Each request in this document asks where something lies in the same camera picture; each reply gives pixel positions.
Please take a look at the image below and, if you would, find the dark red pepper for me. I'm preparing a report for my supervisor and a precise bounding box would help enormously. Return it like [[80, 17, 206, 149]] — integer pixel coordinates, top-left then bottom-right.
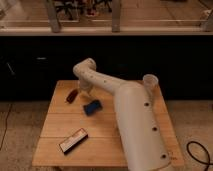
[[66, 89, 78, 103]]

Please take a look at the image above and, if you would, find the clear plastic cup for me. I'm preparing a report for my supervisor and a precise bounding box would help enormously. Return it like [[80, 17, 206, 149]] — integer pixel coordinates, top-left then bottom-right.
[[143, 74, 159, 96]]

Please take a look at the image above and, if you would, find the black cable on floor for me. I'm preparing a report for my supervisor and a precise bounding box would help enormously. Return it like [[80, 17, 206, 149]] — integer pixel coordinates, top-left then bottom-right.
[[185, 140, 213, 171]]

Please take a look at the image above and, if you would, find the black rectangular box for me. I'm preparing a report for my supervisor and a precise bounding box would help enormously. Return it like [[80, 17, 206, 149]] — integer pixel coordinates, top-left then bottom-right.
[[59, 128, 88, 154]]

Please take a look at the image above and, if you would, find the wooden table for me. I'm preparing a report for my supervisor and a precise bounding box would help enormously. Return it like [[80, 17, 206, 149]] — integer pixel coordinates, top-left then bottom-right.
[[31, 79, 185, 168]]

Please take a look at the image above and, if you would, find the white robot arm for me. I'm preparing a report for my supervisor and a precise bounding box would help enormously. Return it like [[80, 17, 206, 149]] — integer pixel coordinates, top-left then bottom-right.
[[73, 58, 174, 171]]

